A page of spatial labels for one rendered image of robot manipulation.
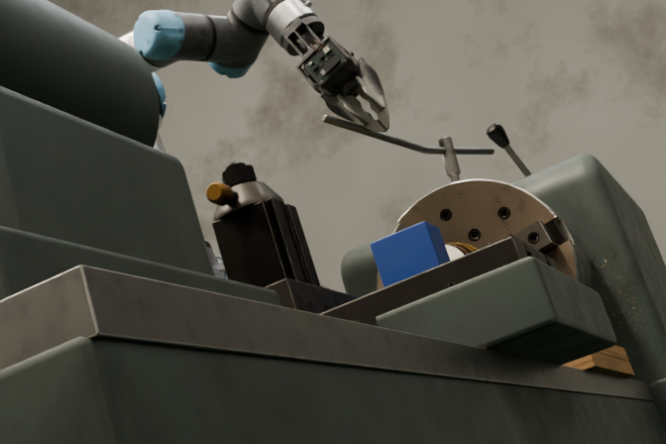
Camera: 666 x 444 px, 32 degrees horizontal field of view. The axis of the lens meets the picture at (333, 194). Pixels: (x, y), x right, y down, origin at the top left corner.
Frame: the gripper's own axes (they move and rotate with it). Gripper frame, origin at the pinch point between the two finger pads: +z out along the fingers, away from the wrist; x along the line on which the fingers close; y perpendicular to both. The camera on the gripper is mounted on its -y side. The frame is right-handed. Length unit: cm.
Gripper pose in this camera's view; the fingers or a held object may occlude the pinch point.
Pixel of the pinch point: (383, 125)
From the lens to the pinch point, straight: 177.5
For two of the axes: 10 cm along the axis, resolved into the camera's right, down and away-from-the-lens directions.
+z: 5.8, 7.1, -3.8
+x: 7.2, -6.8, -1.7
